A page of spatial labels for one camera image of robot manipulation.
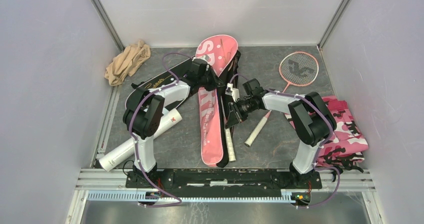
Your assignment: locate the pink camouflage cloth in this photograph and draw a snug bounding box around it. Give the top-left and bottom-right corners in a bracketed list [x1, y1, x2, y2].
[293, 95, 369, 173]

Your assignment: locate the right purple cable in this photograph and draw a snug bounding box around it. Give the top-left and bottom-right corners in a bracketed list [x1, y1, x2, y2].
[228, 73, 342, 209]

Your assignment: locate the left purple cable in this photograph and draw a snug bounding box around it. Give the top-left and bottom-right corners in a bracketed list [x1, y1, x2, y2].
[128, 52, 193, 209]

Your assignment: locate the purple cable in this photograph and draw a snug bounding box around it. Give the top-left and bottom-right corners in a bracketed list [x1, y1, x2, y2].
[128, 52, 193, 209]
[228, 73, 342, 209]

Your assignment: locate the black sport racket bag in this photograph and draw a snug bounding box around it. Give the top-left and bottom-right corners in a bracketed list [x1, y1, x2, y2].
[124, 57, 193, 109]

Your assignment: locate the pink frame racket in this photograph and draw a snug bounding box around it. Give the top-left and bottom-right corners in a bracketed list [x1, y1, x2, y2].
[225, 128, 237, 162]
[244, 51, 320, 148]

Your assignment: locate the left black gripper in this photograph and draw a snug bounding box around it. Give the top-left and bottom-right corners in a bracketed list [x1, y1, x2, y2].
[198, 66, 226, 92]

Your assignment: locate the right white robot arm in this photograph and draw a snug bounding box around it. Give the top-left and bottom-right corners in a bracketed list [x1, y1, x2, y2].
[225, 78, 337, 188]

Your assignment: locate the white shuttlecock tube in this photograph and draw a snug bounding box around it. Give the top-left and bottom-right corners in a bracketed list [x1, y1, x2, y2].
[98, 108, 183, 172]

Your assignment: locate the white slotted cable duct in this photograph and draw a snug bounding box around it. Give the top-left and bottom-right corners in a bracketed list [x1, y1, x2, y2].
[86, 190, 295, 204]

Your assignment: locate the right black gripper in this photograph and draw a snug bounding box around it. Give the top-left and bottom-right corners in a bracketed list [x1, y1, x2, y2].
[226, 97, 256, 128]

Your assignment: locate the beige crumpled cloth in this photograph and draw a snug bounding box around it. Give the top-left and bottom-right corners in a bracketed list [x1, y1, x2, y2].
[104, 39, 151, 87]

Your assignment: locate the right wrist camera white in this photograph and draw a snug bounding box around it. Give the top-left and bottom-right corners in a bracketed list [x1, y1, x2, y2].
[225, 83, 240, 102]

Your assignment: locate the pink sport racket bag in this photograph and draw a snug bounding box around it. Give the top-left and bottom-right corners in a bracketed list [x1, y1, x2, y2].
[195, 34, 241, 168]

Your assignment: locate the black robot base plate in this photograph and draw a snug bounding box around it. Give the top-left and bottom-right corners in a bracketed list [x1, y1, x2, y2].
[125, 168, 323, 199]

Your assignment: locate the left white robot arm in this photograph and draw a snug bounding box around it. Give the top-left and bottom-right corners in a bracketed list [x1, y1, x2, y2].
[123, 58, 225, 188]

